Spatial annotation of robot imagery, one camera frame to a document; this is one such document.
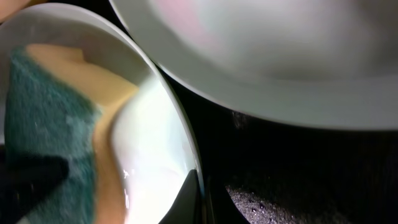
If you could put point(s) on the pale green plate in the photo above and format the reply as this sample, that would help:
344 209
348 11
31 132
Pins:
317 63

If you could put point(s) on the light blue plate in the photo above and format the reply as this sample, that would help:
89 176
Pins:
152 144

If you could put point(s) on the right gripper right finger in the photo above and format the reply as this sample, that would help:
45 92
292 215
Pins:
220 208

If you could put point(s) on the yellow plate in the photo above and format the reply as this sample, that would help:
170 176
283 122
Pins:
9 7

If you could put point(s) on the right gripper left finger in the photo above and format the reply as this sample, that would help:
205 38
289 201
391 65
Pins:
186 208

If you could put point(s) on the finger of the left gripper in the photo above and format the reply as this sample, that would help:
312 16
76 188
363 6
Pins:
27 183

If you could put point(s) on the green yellow sponge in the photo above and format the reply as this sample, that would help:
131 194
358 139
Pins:
58 104

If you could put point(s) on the black round serving tray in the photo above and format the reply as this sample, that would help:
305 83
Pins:
290 173

